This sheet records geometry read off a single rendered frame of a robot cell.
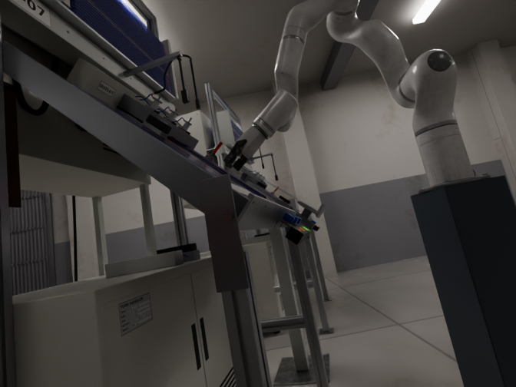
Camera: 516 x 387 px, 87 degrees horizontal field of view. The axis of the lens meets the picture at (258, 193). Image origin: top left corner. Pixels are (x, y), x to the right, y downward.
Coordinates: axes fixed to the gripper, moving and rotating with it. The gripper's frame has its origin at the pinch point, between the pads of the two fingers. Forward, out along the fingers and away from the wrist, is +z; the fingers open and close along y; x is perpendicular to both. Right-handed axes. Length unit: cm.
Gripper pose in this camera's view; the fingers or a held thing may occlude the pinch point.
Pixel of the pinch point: (232, 163)
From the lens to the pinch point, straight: 99.7
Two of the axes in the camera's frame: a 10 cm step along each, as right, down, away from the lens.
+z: -6.5, 7.5, 0.8
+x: 7.1, 6.5, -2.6
